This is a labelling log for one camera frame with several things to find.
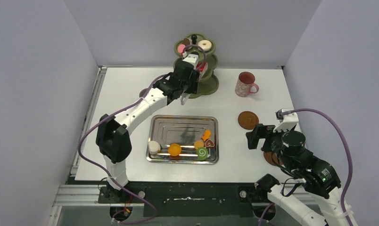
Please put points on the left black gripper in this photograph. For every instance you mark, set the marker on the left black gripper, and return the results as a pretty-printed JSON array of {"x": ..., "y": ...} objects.
[{"x": 193, "y": 77}]

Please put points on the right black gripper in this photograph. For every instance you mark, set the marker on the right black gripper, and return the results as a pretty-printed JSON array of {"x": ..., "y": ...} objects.
[{"x": 258, "y": 137}]

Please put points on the red frosted donut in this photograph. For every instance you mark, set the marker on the red frosted donut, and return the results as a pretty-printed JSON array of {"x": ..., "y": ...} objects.
[{"x": 203, "y": 67}]

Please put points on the pink macaron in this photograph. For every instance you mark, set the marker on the pink macaron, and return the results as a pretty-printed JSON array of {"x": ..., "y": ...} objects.
[{"x": 180, "y": 48}]

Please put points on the chocolate white half cake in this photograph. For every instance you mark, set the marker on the chocolate white half cake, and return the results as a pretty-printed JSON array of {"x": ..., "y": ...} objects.
[{"x": 186, "y": 41}]

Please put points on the white ring donut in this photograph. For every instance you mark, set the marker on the white ring donut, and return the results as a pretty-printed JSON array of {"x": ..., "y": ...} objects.
[{"x": 206, "y": 45}]

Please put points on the orange fish cake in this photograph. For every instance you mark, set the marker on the orange fish cake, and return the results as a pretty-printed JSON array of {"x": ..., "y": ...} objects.
[{"x": 206, "y": 135}]

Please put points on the green swiss roll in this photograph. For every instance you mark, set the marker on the green swiss roll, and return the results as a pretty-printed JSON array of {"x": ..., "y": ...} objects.
[{"x": 202, "y": 153}]

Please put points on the orange round cake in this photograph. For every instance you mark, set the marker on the orange round cake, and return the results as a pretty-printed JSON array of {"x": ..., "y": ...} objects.
[{"x": 174, "y": 149}]

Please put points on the white swiss roll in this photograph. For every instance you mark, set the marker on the white swiss roll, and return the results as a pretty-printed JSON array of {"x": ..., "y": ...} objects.
[{"x": 153, "y": 147}]

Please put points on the metal serving tongs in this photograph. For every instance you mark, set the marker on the metal serving tongs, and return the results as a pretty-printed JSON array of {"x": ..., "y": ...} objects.
[{"x": 186, "y": 96}]

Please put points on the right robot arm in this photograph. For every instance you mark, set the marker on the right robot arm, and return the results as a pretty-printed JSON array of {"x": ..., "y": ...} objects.
[{"x": 315, "y": 176}]

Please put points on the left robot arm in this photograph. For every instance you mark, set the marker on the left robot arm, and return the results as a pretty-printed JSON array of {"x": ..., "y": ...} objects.
[{"x": 113, "y": 135}]

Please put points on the brown wooden coaster far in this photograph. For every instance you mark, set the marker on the brown wooden coaster far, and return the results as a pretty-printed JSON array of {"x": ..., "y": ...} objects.
[{"x": 248, "y": 120}]

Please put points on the brown wooden coaster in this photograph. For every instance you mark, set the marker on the brown wooden coaster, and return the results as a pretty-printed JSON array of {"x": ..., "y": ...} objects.
[
  {"x": 272, "y": 158},
  {"x": 248, "y": 120}
]

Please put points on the brown wooden coaster near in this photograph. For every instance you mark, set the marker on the brown wooden coaster near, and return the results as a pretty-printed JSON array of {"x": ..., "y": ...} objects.
[{"x": 272, "y": 158}]

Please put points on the green three-tier serving stand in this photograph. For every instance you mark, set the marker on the green three-tier serving stand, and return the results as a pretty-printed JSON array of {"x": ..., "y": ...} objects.
[{"x": 209, "y": 84}]

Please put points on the brown heart cookie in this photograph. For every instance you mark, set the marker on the brown heart cookie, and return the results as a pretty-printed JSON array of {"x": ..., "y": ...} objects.
[{"x": 209, "y": 143}]

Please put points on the pink floral mug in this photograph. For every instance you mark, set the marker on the pink floral mug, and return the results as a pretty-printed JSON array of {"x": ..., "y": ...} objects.
[{"x": 246, "y": 85}]

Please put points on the grey purple mug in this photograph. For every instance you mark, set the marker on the grey purple mug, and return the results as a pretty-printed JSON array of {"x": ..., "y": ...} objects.
[{"x": 143, "y": 93}]

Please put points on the stainless steel tray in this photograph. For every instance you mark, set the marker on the stainless steel tray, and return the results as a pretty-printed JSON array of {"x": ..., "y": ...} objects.
[{"x": 182, "y": 130}]

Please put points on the round tan biscuit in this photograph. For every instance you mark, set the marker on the round tan biscuit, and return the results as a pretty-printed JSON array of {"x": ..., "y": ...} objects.
[{"x": 198, "y": 144}]

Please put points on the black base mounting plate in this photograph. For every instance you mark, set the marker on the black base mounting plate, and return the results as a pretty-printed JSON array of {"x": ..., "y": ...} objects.
[{"x": 199, "y": 199}]

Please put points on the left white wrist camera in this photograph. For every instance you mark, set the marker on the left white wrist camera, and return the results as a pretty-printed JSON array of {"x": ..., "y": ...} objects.
[{"x": 192, "y": 58}]

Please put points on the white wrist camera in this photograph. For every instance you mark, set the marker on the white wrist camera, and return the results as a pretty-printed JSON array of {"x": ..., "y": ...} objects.
[
  {"x": 287, "y": 120},
  {"x": 192, "y": 58}
]

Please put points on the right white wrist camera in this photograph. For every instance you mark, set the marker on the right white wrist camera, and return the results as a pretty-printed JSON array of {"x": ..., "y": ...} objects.
[{"x": 287, "y": 120}]

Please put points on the aluminium rail left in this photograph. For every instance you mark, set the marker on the aluminium rail left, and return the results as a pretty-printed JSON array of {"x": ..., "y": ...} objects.
[{"x": 76, "y": 202}]

